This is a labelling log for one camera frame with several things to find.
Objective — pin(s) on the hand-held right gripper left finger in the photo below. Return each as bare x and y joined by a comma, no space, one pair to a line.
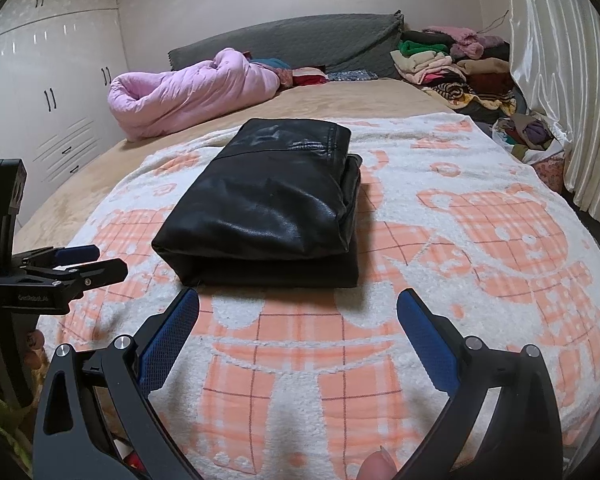
170,335

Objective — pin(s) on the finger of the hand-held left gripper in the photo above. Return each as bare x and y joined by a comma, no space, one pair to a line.
77,254
102,271

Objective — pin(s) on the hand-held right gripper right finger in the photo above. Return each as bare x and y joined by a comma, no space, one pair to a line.
427,340

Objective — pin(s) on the black leather jacket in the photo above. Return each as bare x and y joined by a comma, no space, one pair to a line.
260,205

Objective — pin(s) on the plastic bag of clothes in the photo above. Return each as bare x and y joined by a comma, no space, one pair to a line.
527,135

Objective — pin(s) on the pile of folded clothes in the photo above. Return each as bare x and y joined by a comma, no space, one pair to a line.
450,70

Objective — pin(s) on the person's left hand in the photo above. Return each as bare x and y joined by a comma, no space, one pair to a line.
32,350

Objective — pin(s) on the person's right hand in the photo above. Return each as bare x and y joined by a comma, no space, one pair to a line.
379,466

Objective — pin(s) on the white orange printed blanket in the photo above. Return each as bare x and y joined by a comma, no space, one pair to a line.
480,270

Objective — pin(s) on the white wardrobe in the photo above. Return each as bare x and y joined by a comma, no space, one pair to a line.
40,90

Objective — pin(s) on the pink quilt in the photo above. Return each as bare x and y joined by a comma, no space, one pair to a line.
195,92

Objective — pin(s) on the beige bed sheet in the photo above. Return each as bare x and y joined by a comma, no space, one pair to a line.
330,97

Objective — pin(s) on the teal cloth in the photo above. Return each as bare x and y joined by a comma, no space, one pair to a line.
272,63

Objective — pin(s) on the blue floral cloth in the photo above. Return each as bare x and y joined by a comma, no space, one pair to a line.
352,76

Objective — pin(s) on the red cloth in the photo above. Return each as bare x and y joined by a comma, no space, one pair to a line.
310,79

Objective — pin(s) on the white shiny curtain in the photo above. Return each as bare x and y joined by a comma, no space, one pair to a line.
565,70

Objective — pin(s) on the grey headboard cushion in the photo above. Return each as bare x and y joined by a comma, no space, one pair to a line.
305,40

